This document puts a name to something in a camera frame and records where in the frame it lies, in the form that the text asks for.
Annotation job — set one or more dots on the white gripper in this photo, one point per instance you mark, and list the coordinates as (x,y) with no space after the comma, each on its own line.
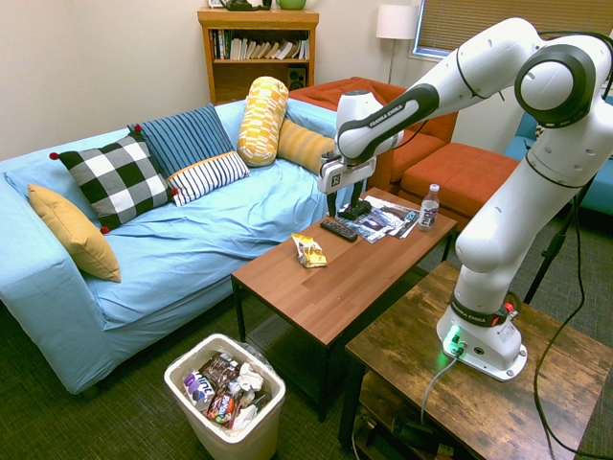
(347,173)

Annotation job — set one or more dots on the yellow chip bag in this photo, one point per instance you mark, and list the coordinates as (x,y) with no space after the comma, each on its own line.
(310,251)

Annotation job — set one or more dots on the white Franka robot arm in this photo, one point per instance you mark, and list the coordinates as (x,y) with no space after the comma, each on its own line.
(503,230)

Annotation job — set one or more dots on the purple hint bottle trash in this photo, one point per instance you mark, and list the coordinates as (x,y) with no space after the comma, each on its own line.
(197,390)

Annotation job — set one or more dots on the white plastic trash bin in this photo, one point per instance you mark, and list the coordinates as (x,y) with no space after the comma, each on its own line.
(249,436)

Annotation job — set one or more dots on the black game controller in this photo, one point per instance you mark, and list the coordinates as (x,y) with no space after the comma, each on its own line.
(355,211)

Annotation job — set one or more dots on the black tv remote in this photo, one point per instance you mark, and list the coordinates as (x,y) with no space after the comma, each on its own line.
(339,230)

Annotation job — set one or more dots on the dark cover magazine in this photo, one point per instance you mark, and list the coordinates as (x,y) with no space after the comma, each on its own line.
(378,223)

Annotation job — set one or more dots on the ochre striped pillow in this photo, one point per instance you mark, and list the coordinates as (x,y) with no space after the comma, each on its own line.
(304,146)

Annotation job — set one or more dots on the business magazine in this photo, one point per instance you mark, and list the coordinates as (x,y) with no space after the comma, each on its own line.
(407,225)

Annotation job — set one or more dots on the clear hint water bottle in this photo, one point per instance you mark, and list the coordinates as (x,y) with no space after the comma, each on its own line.
(428,215)

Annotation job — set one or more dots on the wooden coffee table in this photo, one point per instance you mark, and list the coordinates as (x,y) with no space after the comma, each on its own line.
(345,287)

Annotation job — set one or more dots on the orange armchair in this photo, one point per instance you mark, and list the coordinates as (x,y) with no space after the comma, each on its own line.
(421,139)

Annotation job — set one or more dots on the yellow patterned bolster pillow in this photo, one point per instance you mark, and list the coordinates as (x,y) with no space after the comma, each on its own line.
(262,122)

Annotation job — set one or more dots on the orange ottoman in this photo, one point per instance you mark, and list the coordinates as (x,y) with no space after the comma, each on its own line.
(460,175)

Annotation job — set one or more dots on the black speaker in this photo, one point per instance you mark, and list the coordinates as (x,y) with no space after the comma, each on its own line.
(297,77)

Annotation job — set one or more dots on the white navy striped pillow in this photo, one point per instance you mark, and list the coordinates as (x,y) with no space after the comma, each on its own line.
(211,175)

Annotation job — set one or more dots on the floor vent grille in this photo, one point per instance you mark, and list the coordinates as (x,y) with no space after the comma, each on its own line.
(268,330)

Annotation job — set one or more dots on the light blue sofa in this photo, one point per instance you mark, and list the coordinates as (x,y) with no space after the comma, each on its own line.
(191,239)

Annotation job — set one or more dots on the wooden bookshelf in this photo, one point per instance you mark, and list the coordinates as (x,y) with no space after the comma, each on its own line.
(239,79)

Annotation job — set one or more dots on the blue striped pillow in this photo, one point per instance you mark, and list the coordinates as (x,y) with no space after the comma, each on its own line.
(187,136)

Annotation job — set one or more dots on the row of books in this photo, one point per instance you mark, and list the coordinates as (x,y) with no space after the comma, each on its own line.
(258,48)

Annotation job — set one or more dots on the white floor lamp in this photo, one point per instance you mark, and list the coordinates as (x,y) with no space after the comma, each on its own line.
(396,21)

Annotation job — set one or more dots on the crumpled white paper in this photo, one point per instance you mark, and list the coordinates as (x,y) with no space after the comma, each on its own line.
(250,377)

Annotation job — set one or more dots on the green bowl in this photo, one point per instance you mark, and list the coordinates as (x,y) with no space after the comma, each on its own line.
(291,4)

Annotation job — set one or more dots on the brown chocolate wrapper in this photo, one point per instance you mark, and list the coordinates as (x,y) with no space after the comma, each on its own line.
(218,368)

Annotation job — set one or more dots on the window blinds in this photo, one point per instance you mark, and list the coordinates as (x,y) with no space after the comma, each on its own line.
(479,19)

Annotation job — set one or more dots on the black white checkered pillow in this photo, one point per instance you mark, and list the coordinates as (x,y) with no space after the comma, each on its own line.
(117,179)

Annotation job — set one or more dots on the red snack wrapper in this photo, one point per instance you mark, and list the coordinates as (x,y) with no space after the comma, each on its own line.
(224,407)

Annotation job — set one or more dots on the rustic wooden robot table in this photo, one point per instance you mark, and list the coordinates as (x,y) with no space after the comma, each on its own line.
(479,407)

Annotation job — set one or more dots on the teal chair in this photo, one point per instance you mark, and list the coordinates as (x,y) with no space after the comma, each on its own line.
(603,191)

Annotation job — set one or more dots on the mustard yellow pillow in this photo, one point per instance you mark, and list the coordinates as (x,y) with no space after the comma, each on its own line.
(76,232)

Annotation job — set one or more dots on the black camera stand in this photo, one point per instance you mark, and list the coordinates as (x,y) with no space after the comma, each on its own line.
(551,249)

